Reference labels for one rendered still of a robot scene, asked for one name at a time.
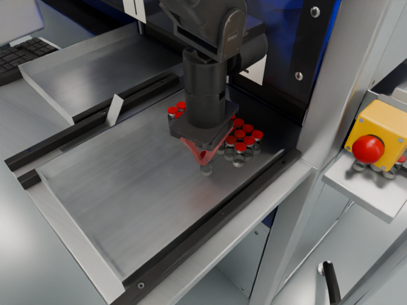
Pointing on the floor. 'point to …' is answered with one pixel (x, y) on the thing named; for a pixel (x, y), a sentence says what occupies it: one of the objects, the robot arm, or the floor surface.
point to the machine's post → (327, 123)
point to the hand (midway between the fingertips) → (205, 157)
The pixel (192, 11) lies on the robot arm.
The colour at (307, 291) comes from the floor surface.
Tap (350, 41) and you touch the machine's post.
